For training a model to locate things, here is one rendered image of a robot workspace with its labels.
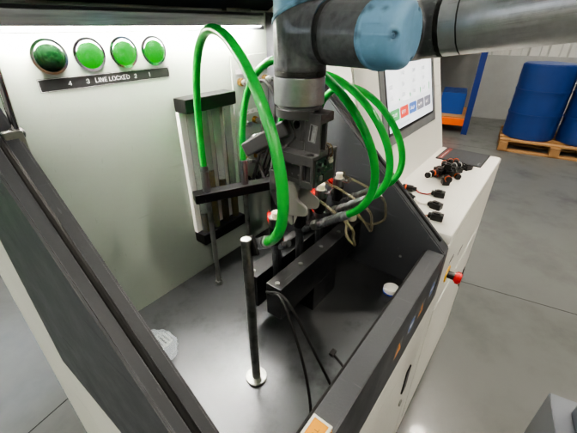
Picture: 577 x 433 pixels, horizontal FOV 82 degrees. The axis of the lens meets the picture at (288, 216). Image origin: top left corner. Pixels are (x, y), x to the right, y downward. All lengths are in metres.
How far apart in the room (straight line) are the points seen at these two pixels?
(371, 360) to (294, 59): 0.47
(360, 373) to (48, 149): 0.62
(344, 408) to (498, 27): 0.53
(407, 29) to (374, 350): 0.47
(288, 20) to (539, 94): 4.81
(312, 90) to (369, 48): 0.11
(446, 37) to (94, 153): 0.60
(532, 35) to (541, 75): 4.66
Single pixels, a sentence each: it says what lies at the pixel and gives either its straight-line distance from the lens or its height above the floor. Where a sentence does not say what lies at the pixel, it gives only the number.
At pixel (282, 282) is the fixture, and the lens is 0.67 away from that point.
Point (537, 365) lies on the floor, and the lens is 2.13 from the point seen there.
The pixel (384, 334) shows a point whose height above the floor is 0.95.
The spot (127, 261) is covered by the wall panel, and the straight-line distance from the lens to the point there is 0.82.
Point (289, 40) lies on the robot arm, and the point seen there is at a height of 1.40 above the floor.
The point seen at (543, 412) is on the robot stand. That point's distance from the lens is 0.91.
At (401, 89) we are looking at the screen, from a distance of 1.13.
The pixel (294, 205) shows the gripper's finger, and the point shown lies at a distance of 0.57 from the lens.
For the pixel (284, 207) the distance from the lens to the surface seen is 0.38.
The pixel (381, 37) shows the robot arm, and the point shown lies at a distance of 0.42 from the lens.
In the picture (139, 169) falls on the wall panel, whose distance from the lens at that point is 0.76.
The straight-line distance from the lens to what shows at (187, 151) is 0.80.
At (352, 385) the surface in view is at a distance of 0.57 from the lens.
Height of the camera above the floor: 1.42
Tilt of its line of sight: 30 degrees down
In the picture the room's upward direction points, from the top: straight up
